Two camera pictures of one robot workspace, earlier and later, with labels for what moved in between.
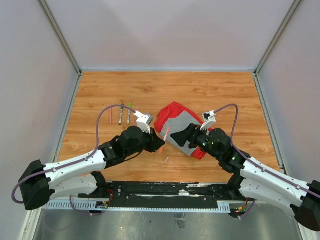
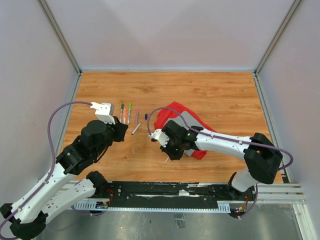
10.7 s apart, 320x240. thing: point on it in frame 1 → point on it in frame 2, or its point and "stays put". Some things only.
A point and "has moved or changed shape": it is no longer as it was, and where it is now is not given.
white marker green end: x=130 y=106 stays put
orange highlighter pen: x=164 y=139 has moved or changed shape
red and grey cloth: x=172 y=117 stays put
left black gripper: x=155 y=141 → x=120 y=129
